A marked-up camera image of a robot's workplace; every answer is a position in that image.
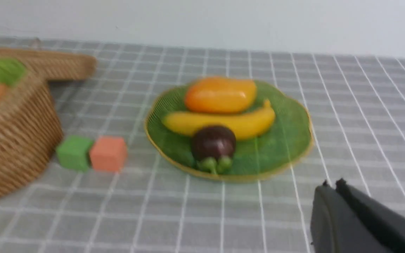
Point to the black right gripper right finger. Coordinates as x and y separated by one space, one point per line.
387 226

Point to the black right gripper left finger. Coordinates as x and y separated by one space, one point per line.
335 228

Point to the yellow banana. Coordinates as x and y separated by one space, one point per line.
245 126

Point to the dark purple mangosteen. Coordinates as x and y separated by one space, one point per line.
213 148

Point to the orange mango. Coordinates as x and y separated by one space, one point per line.
219 94

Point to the green glass leaf plate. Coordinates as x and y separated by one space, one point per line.
289 139

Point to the grey checked tablecloth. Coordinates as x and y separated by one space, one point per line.
357 107

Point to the orange foam cube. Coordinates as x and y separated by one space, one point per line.
108 154

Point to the green foam cube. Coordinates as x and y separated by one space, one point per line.
73 153

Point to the woven rattan basket lid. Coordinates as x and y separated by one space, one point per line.
54 65

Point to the woven rattan basket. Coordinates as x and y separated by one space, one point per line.
29 125

